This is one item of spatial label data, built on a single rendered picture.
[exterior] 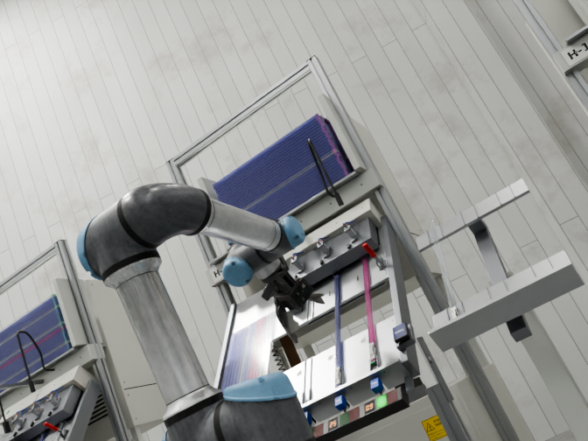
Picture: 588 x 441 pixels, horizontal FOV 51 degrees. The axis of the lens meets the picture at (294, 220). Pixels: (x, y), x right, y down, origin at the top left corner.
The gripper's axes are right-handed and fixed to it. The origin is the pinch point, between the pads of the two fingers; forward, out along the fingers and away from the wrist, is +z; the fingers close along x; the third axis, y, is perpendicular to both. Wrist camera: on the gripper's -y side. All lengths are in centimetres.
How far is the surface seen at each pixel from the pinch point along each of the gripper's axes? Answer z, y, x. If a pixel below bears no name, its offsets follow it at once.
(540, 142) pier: 122, -93, 299
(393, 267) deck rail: 8.9, 6.5, 31.3
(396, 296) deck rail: 10.3, 13.9, 19.5
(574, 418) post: 42, 55, 6
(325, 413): 17.0, 4.7, -16.7
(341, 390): 12.4, 11.8, -12.5
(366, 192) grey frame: -3, -14, 60
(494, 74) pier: 73, -115, 331
